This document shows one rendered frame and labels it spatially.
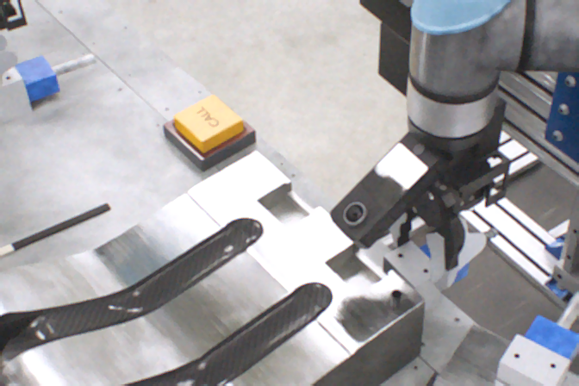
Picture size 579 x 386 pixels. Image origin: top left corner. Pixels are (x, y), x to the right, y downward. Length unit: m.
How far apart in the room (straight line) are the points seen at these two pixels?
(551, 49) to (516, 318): 1.04
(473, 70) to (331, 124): 1.59
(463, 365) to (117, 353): 0.31
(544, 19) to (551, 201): 1.20
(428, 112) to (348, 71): 1.69
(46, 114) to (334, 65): 1.35
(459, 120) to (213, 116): 0.43
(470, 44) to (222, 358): 0.36
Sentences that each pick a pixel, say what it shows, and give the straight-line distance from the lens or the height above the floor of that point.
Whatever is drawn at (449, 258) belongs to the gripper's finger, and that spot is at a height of 0.91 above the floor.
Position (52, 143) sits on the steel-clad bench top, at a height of 0.80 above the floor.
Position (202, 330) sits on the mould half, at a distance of 1.01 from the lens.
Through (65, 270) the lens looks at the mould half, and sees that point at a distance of 1.05.
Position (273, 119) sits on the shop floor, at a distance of 2.48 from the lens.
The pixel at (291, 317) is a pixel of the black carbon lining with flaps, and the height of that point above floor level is 0.88.
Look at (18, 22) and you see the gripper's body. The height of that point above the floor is 0.94.
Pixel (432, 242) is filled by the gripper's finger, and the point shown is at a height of 0.91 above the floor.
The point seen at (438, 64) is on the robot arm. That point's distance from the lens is 0.88.
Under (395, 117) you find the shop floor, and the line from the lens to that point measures 2.48.
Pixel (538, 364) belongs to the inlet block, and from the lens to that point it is 1.00.
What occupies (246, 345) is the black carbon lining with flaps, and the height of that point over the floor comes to 0.88.
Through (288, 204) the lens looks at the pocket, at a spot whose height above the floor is 0.86.
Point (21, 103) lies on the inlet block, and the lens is 1.35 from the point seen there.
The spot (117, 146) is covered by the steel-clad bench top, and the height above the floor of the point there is 0.80.
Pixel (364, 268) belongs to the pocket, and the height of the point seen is 0.87.
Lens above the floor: 1.70
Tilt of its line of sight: 47 degrees down
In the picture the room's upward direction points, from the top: 2 degrees counter-clockwise
